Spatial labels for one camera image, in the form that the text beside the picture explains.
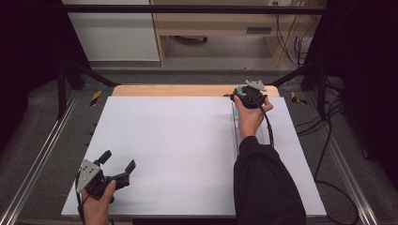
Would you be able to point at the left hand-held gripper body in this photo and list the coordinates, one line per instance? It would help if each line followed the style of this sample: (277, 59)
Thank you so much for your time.
(89, 173)

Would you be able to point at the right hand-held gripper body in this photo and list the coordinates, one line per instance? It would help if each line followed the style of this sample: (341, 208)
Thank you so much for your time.
(253, 95)

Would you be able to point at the person's right hand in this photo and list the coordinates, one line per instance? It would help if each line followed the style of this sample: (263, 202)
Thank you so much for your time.
(250, 122)

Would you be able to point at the person's left hand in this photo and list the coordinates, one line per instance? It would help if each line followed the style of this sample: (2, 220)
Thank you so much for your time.
(98, 209)

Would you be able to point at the yellow black tape marker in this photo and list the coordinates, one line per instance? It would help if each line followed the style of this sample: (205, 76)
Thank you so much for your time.
(295, 97)
(95, 97)

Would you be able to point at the grey-green drawer label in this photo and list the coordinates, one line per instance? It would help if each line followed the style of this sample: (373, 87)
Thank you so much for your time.
(259, 30)

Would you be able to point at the light wooden desk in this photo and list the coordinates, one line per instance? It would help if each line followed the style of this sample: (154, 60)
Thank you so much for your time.
(219, 25)

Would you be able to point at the grey chair base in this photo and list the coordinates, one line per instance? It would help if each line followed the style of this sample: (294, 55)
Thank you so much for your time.
(191, 39)

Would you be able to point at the white power outlet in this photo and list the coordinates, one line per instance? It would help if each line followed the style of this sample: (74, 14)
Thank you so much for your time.
(275, 3)

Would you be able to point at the black curtain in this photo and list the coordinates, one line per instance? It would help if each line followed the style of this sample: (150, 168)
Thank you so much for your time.
(28, 62)
(359, 78)

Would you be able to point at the white partition panel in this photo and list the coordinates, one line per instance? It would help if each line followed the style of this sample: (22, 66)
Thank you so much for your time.
(115, 34)

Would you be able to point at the aluminium rail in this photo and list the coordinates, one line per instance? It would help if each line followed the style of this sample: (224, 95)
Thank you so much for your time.
(40, 156)
(344, 168)

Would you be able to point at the black frame strut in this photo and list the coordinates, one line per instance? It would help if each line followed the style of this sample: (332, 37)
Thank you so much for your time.
(309, 75)
(78, 72)

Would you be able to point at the black horizontal frame bar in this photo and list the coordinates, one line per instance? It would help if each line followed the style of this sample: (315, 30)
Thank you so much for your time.
(187, 9)

